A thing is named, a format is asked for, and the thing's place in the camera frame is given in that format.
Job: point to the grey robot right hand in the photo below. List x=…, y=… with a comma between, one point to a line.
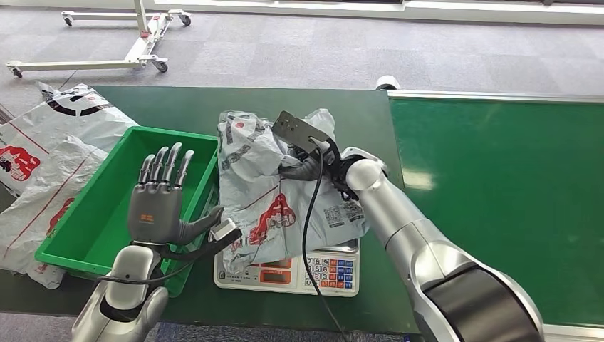
x=304, y=171

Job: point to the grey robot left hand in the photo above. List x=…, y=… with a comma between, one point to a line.
x=153, y=215

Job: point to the grey plastic mailer package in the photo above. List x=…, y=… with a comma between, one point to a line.
x=264, y=189

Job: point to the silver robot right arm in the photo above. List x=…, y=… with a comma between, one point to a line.
x=424, y=245

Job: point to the green plastic crate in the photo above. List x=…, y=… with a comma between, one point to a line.
x=94, y=222

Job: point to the electronic scale with steel tray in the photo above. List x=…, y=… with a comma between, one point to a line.
x=330, y=274

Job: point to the white mailer bag red lines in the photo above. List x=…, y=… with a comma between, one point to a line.
x=33, y=207

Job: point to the white mailer bag black print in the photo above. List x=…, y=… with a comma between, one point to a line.
x=71, y=118

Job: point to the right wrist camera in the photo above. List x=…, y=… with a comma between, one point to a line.
x=299, y=130

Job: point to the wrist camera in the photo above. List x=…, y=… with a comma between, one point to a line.
x=222, y=232
x=299, y=130

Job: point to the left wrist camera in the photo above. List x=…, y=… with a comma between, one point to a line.
x=222, y=232

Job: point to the white wheeled stand frame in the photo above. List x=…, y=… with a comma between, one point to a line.
x=139, y=45

